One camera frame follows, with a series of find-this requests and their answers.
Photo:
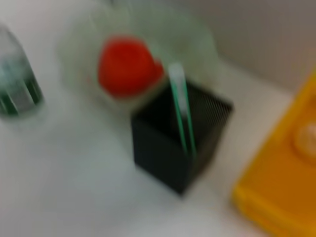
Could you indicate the mint green utility knife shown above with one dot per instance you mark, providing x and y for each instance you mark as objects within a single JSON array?
[{"x": 181, "y": 98}]

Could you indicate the orange toy fruit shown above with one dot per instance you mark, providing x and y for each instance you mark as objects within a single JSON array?
[{"x": 126, "y": 66}]

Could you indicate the clear water bottle green label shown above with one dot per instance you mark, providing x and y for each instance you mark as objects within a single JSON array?
[{"x": 17, "y": 81}]

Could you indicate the black mesh pen holder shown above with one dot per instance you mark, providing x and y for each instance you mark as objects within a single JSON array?
[{"x": 160, "y": 153}]

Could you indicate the pale green glass fruit plate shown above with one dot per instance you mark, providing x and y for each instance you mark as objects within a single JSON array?
[{"x": 177, "y": 42}]

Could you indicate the yellow plastic bin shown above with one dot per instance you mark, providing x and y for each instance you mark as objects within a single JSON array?
[{"x": 276, "y": 192}]

